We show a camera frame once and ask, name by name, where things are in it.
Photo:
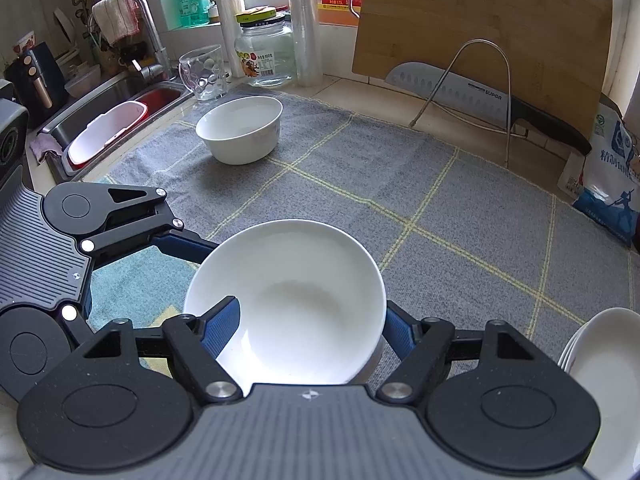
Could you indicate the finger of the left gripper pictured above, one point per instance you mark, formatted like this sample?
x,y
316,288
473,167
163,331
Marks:
x,y
184,245

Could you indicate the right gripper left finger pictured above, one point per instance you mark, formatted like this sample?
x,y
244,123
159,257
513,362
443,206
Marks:
x,y
194,344

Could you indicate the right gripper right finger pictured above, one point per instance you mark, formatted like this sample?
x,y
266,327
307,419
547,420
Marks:
x,y
422,348

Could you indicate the pink flower white bowl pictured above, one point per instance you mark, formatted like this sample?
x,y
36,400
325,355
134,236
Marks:
x,y
312,303

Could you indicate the large round fruit plate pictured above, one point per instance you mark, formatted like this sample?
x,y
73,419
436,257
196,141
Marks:
x,y
605,360

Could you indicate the steel kitchen knife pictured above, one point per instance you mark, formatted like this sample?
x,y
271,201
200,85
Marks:
x,y
479,101

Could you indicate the grey teal towel mat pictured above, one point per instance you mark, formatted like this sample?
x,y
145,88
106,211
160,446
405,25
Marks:
x,y
455,236

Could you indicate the red white sink basin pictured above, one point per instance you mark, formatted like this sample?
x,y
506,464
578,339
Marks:
x,y
104,130

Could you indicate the steel faucet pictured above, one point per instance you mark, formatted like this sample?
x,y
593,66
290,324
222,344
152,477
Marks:
x,y
161,69

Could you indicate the glass mug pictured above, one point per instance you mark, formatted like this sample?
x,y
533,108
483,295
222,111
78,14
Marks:
x,y
202,72

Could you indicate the large glass jar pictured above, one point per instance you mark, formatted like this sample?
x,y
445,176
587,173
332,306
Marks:
x,y
265,47

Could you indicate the pink dish cloth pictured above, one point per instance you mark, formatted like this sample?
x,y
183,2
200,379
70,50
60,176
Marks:
x,y
116,19

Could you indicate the blue white salt bag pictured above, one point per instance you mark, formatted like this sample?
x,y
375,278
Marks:
x,y
604,185

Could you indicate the plastic wrap roll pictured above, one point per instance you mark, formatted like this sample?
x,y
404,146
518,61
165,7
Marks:
x,y
230,29

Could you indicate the tall clear plastic roll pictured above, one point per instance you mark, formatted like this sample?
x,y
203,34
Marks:
x,y
306,34

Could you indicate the bamboo cutting board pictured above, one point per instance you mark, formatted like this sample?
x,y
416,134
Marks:
x,y
550,53

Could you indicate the wire board rack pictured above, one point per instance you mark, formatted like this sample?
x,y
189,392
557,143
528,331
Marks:
x,y
507,129

